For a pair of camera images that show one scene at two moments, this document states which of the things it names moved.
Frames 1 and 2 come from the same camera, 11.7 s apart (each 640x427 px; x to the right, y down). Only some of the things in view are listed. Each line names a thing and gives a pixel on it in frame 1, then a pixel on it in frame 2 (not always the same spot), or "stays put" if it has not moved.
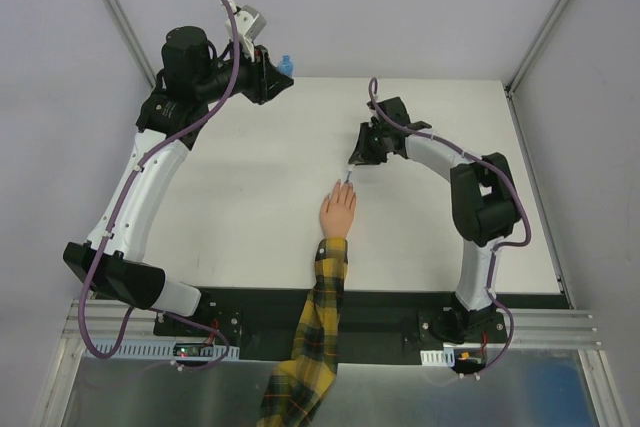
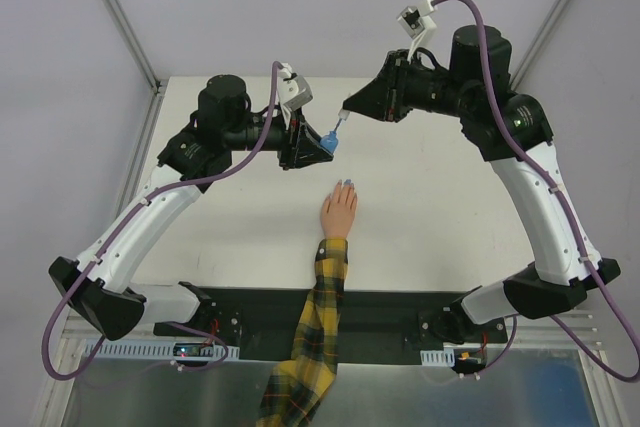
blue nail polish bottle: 286,65 → 330,141
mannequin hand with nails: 338,210 stays put
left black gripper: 261,77 → 291,142
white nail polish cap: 350,170 → 343,113
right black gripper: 373,139 → 393,87
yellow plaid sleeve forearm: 301,381 stays put
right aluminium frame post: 544,32 stays put
